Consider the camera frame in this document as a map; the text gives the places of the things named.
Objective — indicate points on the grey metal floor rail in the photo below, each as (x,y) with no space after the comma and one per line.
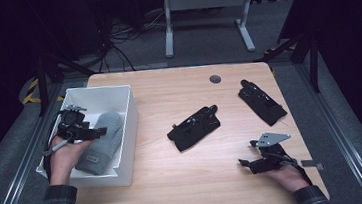
(343,140)
(15,178)

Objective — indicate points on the person's left hand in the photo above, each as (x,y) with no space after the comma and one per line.
(64,160)

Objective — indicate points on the black metal stand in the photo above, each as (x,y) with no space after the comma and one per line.
(313,59)
(42,85)

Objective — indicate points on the white storage box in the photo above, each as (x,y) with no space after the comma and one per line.
(108,99)

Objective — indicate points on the grey mitten with label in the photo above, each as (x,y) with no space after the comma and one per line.
(104,143)

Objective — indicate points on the person's right hand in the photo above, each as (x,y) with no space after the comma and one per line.
(288,177)

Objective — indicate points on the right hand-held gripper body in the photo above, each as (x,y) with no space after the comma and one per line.
(273,155)

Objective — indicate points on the yellow black hazard tape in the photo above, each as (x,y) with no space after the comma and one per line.
(30,93)

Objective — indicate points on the black glove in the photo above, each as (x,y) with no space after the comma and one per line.
(194,131)
(263,104)

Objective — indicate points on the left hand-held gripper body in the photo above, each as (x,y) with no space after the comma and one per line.
(72,124)

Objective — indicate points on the grey metal bracket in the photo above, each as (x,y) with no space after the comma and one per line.
(312,163)

